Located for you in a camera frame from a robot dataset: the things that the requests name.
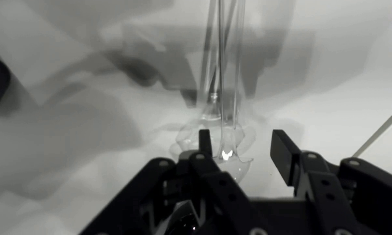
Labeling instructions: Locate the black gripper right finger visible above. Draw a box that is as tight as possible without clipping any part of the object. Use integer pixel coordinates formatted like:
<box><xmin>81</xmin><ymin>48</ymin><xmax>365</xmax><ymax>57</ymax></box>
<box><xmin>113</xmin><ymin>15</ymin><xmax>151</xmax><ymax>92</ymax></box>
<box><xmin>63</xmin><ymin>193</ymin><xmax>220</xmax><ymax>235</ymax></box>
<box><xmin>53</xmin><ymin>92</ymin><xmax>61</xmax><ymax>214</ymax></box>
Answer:
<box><xmin>270</xmin><ymin>128</ymin><xmax>392</xmax><ymax>235</ymax></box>

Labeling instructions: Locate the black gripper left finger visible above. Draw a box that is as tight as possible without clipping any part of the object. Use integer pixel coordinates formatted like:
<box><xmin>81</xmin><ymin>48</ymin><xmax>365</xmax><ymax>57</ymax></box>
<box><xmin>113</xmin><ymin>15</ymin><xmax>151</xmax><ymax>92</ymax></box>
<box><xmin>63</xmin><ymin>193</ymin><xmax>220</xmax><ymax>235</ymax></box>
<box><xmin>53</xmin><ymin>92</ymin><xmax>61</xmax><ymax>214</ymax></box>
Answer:
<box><xmin>80</xmin><ymin>128</ymin><xmax>268</xmax><ymax>235</ymax></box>

